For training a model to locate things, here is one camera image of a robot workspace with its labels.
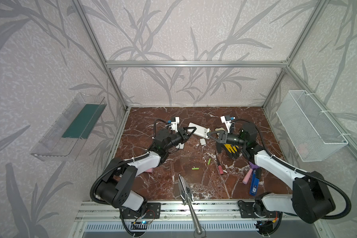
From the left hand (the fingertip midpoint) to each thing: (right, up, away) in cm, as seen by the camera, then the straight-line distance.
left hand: (198, 127), depth 76 cm
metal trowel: (-6, -37, +3) cm, 38 cm away
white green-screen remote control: (+1, -2, +2) cm, 3 cm away
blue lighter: (+31, -31, +3) cm, 44 cm away
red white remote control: (-11, -13, +20) cm, 26 cm away
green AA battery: (-1, -26, +13) cm, 29 cm away
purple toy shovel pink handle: (-27, -26, +9) cm, 38 cm away
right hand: (+5, -2, -1) cm, 6 cm away
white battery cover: (+5, -11, +23) cm, 26 cm away
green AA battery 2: (+8, -22, +15) cm, 28 cm away
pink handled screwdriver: (+14, -25, +11) cm, 31 cm away
